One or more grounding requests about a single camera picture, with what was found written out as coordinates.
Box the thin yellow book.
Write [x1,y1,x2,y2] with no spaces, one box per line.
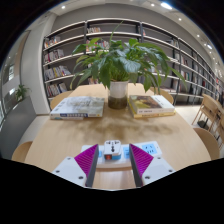
[128,103,177,119]

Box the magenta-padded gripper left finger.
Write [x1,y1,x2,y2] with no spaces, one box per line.
[51,143,100,188]

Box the small background potted plant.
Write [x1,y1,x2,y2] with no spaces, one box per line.
[14,83,32,101]

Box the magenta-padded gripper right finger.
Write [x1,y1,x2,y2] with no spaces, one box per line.
[128,143,177,188]

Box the small white charger block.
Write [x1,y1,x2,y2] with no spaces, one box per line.
[103,139,123,162]

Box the grey bookshelf unit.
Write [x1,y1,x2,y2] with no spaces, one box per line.
[42,18,224,108]

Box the grey-white cover book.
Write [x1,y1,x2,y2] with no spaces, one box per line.
[49,95,106,120]

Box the green potted plant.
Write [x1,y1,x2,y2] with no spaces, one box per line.
[69,21,188,110]

